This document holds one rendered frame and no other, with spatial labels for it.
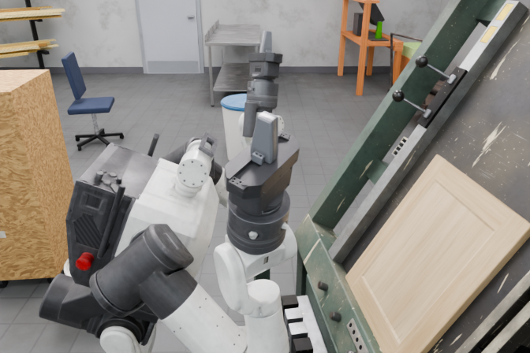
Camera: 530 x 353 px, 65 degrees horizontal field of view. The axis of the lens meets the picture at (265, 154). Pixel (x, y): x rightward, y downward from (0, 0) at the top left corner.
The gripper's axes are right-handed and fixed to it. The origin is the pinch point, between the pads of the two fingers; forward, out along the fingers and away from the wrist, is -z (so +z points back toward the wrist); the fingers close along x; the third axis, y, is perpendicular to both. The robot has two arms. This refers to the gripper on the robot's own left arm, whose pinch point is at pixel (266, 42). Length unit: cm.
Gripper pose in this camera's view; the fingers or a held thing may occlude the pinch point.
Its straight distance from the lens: 118.8
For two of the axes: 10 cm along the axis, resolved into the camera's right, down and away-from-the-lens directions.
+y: -8.3, 0.2, -5.5
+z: -0.8, 9.9, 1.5
